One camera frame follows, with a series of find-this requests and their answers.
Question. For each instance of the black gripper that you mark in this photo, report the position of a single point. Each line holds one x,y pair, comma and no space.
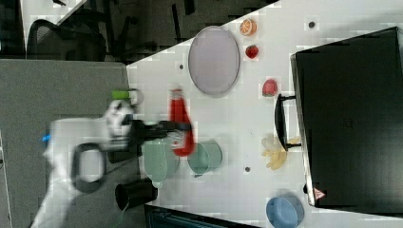
139,132

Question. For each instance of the yellow banana peel toy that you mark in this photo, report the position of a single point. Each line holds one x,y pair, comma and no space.
274,151

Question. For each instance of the small red strawberry toy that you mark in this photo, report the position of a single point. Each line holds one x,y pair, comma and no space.
252,52

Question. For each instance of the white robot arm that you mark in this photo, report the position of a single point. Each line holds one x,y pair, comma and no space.
78,149

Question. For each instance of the black oven door handle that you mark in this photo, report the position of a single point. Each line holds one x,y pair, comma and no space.
280,123

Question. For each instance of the red ketchup bottle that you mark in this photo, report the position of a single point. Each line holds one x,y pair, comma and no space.
183,143

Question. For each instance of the black office chair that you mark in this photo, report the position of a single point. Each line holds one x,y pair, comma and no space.
97,32

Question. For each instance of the green mug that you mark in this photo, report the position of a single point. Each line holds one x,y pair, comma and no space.
206,158

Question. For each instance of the lower black cylinder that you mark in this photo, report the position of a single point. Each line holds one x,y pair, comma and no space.
136,193

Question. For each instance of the grey round plate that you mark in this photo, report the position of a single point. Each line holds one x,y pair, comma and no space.
214,61

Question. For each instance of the black oven box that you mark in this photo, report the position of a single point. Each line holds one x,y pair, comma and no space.
349,110

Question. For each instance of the pink strawberry toy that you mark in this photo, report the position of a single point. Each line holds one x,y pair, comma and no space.
269,88

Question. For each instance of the orange slice toy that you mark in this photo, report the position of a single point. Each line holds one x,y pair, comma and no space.
248,27

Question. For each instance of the blue cup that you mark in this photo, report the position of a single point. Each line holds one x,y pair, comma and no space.
284,212

